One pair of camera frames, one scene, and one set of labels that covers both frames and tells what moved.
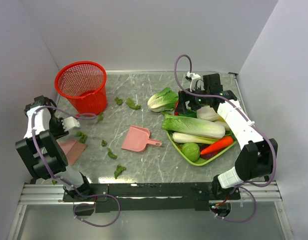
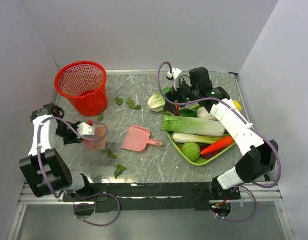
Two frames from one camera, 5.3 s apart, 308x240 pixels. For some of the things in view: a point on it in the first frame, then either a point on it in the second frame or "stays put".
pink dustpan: [137, 139] stays put
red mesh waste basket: [84, 83] stays put
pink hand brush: [73, 149] -> [98, 142]
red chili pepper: [176, 113] stays put
